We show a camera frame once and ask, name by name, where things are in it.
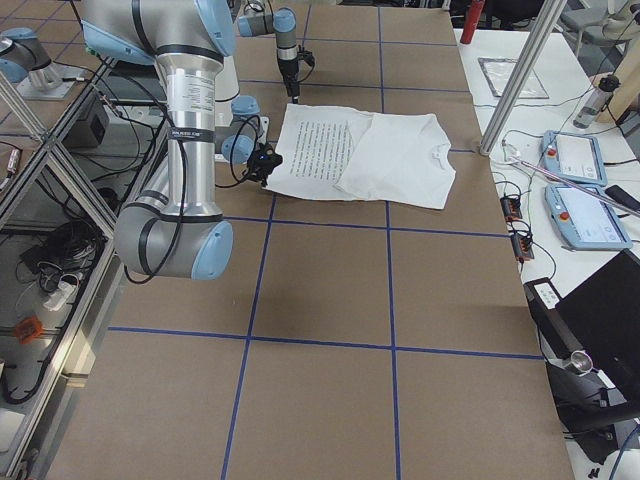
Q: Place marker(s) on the white long-sleeve printed shirt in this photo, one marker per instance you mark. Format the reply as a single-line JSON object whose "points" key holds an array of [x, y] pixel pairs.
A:
{"points": [[335, 153]]}

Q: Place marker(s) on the lower blue teach pendant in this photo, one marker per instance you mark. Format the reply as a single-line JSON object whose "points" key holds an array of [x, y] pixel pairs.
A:
{"points": [[584, 222]]}

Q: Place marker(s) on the clear water bottle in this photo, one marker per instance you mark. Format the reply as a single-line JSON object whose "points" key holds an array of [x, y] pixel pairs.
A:
{"points": [[597, 101]]}

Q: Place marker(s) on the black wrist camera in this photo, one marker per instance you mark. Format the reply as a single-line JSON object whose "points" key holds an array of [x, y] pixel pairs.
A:
{"points": [[261, 164], [306, 56]]}

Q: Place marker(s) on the black laptop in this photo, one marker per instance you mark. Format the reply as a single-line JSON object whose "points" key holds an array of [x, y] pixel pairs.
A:
{"points": [[593, 335]]}

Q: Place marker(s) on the blue teach pendant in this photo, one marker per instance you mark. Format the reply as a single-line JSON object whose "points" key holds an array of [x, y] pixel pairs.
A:
{"points": [[584, 222], [573, 157]]}

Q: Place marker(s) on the aluminium frame post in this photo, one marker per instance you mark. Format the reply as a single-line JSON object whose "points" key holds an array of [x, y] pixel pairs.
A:
{"points": [[534, 45]]}

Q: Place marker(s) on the upper blue teach pendant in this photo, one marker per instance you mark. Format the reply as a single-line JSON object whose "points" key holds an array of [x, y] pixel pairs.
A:
{"points": [[573, 157]]}

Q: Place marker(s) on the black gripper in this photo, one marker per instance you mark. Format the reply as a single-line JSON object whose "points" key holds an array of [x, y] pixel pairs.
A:
{"points": [[288, 69]]}

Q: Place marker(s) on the red bottle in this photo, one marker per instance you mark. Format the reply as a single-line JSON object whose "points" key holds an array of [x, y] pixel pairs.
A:
{"points": [[472, 19]]}

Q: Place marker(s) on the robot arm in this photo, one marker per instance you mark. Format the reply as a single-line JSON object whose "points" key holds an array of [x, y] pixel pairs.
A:
{"points": [[173, 227], [258, 20]]}

